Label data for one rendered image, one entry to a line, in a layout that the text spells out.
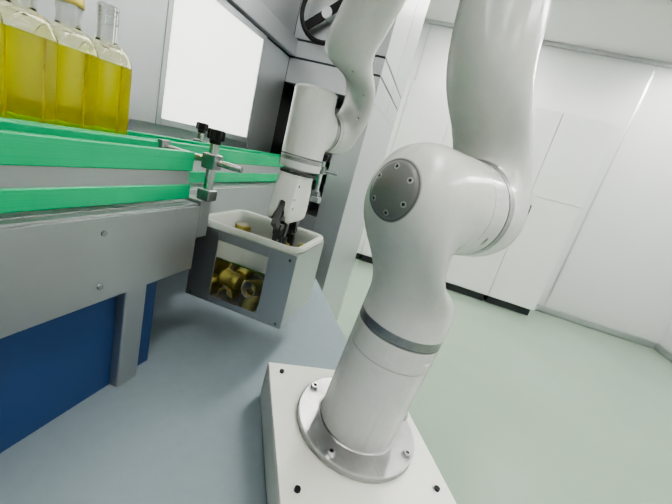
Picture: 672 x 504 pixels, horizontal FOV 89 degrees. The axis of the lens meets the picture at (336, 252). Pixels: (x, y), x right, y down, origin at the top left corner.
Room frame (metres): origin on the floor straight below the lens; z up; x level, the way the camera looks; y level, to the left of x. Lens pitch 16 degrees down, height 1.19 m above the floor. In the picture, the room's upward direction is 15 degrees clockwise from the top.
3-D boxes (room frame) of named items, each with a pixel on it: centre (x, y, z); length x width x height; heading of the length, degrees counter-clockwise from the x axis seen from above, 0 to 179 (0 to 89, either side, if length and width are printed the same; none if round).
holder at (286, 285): (0.71, 0.18, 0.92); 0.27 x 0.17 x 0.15; 78
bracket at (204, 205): (0.62, 0.30, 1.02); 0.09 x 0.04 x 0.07; 78
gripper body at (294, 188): (0.71, 0.12, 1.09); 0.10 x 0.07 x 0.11; 168
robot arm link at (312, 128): (0.72, 0.11, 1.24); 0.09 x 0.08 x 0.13; 136
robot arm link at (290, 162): (0.72, 0.12, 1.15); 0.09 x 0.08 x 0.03; 168
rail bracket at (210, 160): (0.62, 0.28, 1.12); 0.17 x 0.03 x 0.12; 78
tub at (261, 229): (0.71, 0.16, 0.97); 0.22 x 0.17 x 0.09; 78
